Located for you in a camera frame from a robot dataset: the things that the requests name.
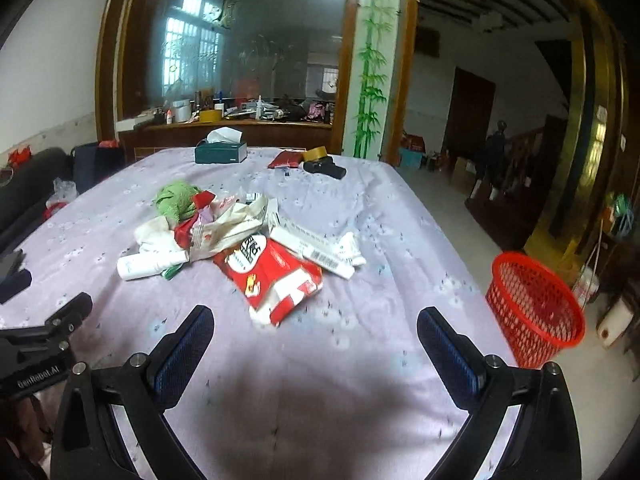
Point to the red booklet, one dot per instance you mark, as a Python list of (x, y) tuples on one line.
[(287, 159)]

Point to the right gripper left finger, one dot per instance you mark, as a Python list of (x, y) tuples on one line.
[(87, 442)]

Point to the white cylinder stool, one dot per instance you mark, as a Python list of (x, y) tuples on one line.
[(616, 320)]

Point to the wooden cabinet counter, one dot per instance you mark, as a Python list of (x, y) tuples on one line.
[(149, 139)]

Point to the black sofa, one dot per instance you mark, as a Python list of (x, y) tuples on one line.
[(25, 194)]

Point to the teal tissue box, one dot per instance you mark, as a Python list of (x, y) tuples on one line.
[(224, 145)]

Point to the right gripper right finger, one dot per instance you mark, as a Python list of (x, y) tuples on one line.
[(544, 443)]

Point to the green crumpled cloth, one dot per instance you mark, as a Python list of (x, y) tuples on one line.
[(175, 201)]

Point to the yellow tape roll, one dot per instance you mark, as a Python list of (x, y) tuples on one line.
[(315, 154)]

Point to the red plastic mesh basket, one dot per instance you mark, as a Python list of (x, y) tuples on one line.
[(538, 314)]

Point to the red snack bag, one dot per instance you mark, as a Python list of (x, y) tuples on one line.
[(272, 279)]

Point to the white plastic bucket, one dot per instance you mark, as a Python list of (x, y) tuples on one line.
[(586, 286)]

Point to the black device on table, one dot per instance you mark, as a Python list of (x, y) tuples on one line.
[(326, 166)]

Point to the bamboo painted pillar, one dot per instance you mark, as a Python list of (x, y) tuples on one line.
[(373, 78)]

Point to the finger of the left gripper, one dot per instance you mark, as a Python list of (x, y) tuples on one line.
[(70, 317)]

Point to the white plastic bottle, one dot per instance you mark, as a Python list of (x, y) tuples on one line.
[(146, 264)]

